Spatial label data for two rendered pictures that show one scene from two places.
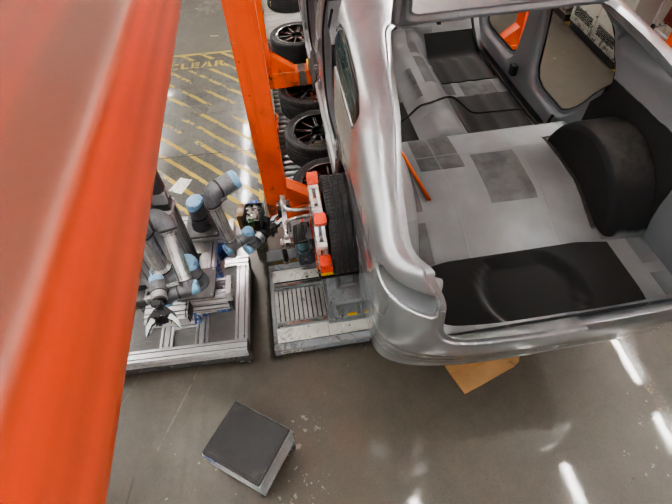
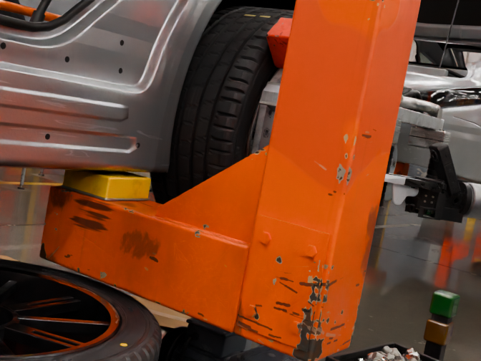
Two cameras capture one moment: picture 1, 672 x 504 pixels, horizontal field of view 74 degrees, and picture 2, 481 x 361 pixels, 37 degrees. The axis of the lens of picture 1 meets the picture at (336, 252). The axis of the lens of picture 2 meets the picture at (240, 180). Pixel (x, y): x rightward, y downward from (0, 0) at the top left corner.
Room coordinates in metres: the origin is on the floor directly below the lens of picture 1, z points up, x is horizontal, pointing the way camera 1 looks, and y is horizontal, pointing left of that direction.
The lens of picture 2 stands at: (3.50, 1.09, 0.91)
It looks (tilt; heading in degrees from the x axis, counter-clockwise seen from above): 6 degrees down; 219
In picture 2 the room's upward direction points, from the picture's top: 10 degrees clockwise
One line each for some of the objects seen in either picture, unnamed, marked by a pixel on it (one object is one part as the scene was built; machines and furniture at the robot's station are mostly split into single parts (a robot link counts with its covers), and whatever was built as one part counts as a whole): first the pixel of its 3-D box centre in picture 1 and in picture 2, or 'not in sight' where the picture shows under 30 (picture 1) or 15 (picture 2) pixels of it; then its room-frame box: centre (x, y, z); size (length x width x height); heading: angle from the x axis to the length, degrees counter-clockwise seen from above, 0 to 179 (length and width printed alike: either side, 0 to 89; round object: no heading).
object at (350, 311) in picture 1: (346, 290); not in sight; (1.97, -0.07, 0.13); 0.50 x 0.36 x 0.10; 6
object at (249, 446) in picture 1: (250, 449); not in sight; (0.82, 0.60, 0.17); 0.43 x 0.36 x 0.34; 60
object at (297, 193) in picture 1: (322, 194); (167, 205); (2.47, 0.07, 0.69); 0.52 x 0.17 x 0.35; 96
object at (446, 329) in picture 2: not in sight; (439, 331); (2.28, 0.61, 0.59); 0.04 x 0.04 x 0.04; 6
